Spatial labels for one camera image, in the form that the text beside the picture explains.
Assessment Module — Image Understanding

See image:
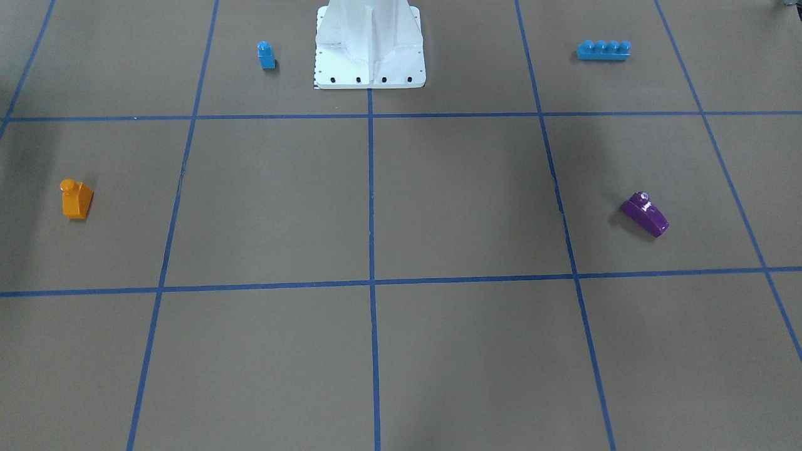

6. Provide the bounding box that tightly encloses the purple trapezoid block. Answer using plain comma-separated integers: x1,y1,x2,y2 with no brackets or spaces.
620,191,669,239

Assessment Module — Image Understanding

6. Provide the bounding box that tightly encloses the orange trapezoid block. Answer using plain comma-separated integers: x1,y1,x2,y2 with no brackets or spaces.
60,178,94,220

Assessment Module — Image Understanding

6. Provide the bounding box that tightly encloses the small blue block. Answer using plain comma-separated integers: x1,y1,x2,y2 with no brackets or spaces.
257,41,277,70

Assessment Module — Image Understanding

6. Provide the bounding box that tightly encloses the long blue studded brick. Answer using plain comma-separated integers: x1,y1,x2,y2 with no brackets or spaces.
576,39,632,61

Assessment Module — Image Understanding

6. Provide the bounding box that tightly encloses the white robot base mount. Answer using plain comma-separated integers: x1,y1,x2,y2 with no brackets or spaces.
313,1,427,90

